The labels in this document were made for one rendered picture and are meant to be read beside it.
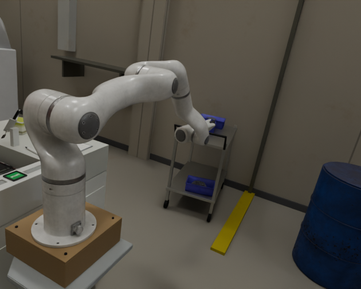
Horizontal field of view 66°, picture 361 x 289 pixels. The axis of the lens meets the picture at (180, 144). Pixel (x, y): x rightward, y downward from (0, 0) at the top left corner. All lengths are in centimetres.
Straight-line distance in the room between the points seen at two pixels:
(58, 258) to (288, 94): 269
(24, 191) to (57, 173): 38
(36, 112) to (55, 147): 11
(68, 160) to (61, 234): 23
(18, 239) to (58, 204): 18
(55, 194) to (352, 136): 281
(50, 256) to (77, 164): 26
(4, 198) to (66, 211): 32
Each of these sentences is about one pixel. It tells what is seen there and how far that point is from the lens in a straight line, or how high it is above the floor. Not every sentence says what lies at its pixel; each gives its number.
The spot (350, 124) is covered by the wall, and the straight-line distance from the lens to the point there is 316.
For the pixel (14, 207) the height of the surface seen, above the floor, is 87.
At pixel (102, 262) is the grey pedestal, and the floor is 82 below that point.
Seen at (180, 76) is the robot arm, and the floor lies 139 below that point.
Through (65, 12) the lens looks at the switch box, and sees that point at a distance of 437.
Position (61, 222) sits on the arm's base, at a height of 97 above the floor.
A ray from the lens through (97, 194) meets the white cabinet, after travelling 156.
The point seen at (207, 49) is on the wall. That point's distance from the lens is 331.
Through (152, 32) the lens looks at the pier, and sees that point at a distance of 352.
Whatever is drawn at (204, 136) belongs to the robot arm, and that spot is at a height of 112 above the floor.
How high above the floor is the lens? 150
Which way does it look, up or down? 19 degrees down
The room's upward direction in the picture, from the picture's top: 9 degrees clockwise
